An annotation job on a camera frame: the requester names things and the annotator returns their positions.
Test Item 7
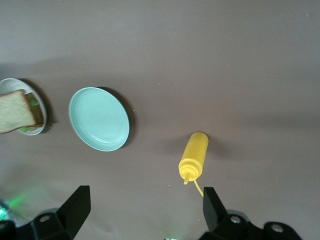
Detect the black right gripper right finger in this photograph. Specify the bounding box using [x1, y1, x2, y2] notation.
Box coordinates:
[199, 186, 303, 240]

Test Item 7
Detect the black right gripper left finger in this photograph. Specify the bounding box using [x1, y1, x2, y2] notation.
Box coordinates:
[0, 185, 91, 240]

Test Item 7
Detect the yellow squeeze mustard bottle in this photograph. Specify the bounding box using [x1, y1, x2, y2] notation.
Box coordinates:
[178, 131, 210, 198]

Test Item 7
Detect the light brown bread slice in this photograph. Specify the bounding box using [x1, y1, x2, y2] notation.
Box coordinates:
[24, 92, 44, 128]

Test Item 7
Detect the dark crust bread slice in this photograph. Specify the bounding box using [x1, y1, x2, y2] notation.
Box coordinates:
[0, 89, 38, 135]

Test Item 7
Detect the mint green round plate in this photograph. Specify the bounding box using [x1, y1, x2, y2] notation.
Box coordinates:
[68, 86, 131, 153]

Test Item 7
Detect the beige round plate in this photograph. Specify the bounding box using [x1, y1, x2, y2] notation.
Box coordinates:
[0, 78, 47, 137]

